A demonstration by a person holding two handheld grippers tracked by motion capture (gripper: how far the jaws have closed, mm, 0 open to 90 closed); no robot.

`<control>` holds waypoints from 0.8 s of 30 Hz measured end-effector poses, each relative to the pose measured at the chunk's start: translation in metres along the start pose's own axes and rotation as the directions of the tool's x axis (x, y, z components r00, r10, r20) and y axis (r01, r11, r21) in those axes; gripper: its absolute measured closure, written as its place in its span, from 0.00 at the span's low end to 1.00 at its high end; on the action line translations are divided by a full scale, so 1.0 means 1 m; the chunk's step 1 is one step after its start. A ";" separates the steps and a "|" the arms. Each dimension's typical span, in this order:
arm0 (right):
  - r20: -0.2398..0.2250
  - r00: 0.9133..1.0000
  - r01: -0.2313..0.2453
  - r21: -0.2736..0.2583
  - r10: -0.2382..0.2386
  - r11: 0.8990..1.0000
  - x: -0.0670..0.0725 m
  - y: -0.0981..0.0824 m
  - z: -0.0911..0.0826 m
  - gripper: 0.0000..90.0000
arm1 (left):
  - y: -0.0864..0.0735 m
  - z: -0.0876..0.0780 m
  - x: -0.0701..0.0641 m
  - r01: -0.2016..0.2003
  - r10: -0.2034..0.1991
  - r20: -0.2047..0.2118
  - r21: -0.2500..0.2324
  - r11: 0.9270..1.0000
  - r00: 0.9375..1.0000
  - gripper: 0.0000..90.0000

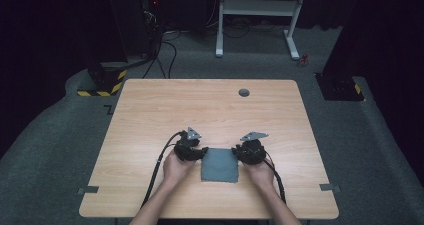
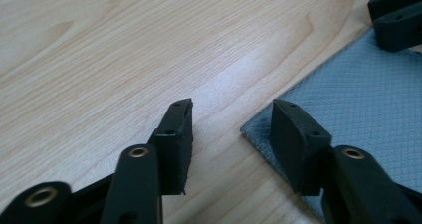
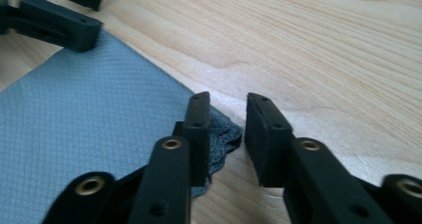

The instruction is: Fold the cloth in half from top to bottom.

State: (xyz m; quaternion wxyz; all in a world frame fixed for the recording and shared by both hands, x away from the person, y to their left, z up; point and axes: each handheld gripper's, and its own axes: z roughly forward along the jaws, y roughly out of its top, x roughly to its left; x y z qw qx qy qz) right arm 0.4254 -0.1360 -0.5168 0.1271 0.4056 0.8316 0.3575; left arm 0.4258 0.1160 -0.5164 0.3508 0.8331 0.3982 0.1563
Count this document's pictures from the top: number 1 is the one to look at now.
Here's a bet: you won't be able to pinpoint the hand-held gripper black cable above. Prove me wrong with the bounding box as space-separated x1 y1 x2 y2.
140 130 185 209
263 149 288 205

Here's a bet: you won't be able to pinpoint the grey tape piece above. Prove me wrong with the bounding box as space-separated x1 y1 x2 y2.
76 185 100 195
318 183 342 193

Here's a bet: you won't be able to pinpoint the right hand-held gripper black cable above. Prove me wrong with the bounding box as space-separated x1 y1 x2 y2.
263 149 288 205

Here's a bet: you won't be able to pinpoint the person's left hand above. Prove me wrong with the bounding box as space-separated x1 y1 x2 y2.
162 149 198 192

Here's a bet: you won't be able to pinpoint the grey cleaning cloth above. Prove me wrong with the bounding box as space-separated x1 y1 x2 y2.
200 147 240 184

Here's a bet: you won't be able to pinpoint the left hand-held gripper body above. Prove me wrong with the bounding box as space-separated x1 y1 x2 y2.
173 126 203 162

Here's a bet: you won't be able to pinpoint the white metal stand frame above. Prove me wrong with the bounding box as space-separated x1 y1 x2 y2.
215 0 310 61

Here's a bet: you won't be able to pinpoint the person's right hand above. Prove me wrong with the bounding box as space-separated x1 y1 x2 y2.
241 160 276 195

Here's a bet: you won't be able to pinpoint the left hand-held gripper black cable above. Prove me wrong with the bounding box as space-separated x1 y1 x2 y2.
140 130 185 209

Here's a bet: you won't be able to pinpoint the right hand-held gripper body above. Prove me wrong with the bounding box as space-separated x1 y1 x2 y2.
238 131 270 166

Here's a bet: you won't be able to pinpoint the black floor cables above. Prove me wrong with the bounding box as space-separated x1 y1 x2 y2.
141 28 183 80

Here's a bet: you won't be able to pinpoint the black yellow striped stand base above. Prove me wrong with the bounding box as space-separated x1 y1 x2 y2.
76 60 129 98

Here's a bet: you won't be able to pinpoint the dark equipment rack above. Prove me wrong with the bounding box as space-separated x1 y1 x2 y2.
139 0 165 58

